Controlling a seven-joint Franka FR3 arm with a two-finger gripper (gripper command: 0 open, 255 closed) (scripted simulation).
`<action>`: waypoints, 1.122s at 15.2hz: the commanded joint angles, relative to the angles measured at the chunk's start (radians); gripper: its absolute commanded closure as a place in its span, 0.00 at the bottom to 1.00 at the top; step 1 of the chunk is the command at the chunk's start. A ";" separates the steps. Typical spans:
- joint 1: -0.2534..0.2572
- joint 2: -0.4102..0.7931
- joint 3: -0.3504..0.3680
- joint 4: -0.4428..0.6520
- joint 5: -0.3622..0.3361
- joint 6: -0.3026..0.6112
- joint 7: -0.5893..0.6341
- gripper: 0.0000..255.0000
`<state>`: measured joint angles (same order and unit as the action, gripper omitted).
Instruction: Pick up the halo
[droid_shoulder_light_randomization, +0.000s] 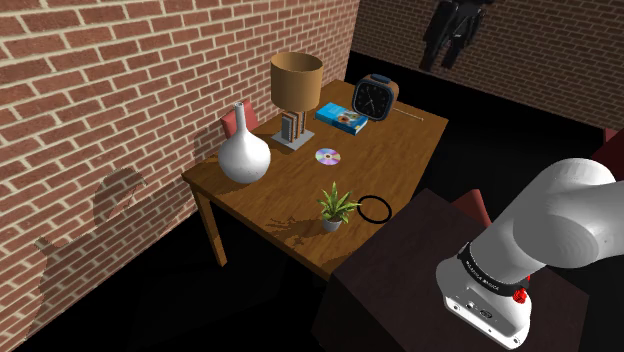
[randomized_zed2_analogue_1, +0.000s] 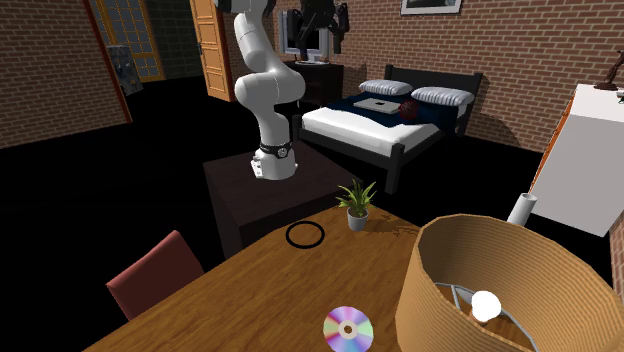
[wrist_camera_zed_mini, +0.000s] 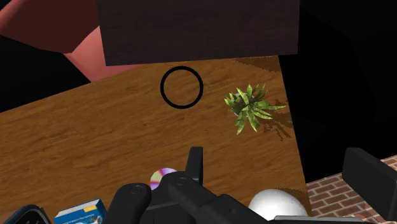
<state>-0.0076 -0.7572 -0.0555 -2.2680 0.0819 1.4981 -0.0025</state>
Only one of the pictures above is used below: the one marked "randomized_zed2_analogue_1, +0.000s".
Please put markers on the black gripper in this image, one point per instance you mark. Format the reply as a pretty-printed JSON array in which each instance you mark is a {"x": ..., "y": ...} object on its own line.
[{"x": 318, "y": 8}]

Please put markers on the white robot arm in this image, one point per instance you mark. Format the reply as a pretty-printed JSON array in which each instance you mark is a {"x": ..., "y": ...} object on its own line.
[{"x": 265, "y": 83}]

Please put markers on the dark chest of drawers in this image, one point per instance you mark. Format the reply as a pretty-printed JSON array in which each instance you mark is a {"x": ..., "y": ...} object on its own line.
[{"x": 319, "y": 83}]

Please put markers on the striped grey pillow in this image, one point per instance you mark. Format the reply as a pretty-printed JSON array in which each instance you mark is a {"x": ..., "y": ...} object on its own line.
[
  {"x": 442, "y": 95},
  {"x": 386, "y": 87}
]

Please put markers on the grey laptop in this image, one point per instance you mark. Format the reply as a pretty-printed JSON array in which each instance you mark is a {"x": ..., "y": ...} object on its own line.
[{"x": 376, "y": 105}]

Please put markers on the orange wooden door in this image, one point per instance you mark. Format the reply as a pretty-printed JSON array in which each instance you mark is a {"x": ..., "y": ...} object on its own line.
[{"x": 212, "y": 53}]

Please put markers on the dark red ball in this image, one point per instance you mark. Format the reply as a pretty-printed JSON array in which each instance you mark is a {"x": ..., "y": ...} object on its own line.
[{"x": 408, "y": 109}]

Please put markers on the dark blue blanket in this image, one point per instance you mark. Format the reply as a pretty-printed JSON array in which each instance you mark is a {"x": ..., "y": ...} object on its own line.
[{"x": 434, "y": 117}]

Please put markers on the green potted plant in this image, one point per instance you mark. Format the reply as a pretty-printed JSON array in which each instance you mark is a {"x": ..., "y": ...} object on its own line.
[{"x": 358, "y": 200}]

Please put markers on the dark robot stand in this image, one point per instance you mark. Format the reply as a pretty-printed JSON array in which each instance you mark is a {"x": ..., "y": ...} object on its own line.
[{"x": 273, "y": 204}]

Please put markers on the yellow framed window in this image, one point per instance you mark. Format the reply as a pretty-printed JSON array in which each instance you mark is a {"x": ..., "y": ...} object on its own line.
[{"x": 131, "y": 34}]

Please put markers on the grey leaning picture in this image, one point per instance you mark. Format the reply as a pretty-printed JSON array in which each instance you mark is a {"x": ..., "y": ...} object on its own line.
[{"x": 124, "y": 70}]

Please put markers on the white paper roll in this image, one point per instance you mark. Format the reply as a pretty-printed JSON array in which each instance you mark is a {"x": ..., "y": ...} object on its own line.
[{"x": 521, "y": 209}]

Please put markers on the brown wooden table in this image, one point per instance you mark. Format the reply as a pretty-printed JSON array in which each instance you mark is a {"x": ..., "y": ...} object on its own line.
[{"x": 244, "y": 302}]

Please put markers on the rainbow compact disc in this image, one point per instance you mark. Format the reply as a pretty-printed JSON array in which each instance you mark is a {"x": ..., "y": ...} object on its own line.
[{"x": 358, "y": 319}]

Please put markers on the white cabinet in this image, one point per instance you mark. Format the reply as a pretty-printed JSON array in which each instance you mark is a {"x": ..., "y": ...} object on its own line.
[{"x": 580, "y": 166}]

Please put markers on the dark brown figure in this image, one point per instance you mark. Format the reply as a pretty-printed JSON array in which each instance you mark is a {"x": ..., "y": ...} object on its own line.
[{"x": 612, "y": 73}]

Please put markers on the red chair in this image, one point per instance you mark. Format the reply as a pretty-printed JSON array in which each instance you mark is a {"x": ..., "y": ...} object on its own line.
[{"x": 151, "y": 282}]

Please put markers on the wicker shade lamp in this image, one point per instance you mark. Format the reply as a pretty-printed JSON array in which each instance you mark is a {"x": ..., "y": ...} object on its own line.
[{"x": 536, "y": 263}]

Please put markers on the black frame bed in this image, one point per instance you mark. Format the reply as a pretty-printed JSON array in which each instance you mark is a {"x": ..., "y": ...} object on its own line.
[{"x": 360, "y": 129}]

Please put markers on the framed wall picture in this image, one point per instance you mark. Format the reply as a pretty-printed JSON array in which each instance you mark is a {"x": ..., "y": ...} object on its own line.
[{"x": 431, "y": 5}]

